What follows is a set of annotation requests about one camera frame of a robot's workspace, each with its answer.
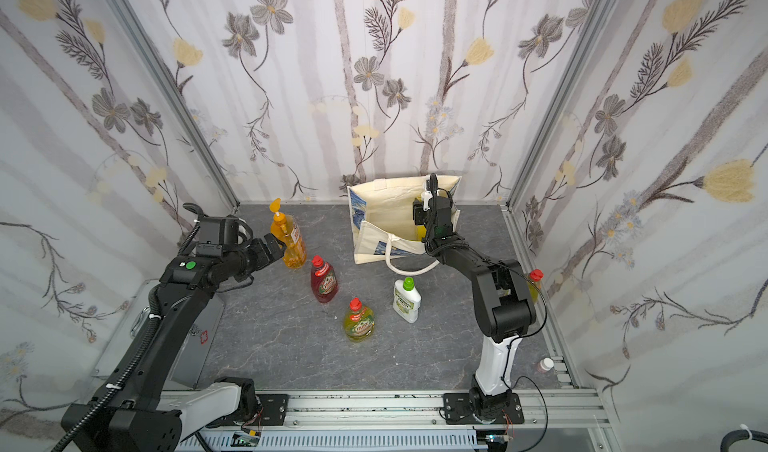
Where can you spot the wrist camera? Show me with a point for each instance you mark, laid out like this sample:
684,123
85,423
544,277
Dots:
426,198
217,236

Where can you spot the green red-capped dish soap bottle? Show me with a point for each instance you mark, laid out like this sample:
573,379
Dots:
359,322

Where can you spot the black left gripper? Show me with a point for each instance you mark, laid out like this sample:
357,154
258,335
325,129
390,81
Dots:
264,253

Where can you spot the red dish soap bottle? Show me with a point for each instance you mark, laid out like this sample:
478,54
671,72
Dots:
324,283

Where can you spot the cream canvas starry-night shopping bag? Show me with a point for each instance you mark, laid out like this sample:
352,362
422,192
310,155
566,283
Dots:
382,224

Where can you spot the yellow-green red-capped bottle at wall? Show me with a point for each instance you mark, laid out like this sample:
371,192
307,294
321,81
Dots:
534,281

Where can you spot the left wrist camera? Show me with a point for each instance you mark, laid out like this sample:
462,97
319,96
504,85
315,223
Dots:
217,236

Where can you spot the yellow pump dish soap bottle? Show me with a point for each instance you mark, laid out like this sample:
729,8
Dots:
420,218

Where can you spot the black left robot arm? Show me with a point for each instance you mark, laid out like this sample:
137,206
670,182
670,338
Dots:
124,413

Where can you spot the orange dish soap bottle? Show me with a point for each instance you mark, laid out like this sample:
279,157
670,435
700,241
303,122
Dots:
285,228

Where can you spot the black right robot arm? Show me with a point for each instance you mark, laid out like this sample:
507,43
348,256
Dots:
503,305

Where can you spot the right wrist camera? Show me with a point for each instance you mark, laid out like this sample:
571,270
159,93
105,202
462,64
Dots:
426,198

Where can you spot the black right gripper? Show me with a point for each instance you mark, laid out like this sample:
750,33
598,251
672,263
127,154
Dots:
435,206

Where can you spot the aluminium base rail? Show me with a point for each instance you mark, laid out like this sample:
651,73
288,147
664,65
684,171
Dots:
410,420

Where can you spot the grey metal box with handle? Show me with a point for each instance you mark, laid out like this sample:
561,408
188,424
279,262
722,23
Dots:
187,367

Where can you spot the white green-capped soap bottle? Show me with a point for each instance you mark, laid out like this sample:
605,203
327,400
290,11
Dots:
406,299

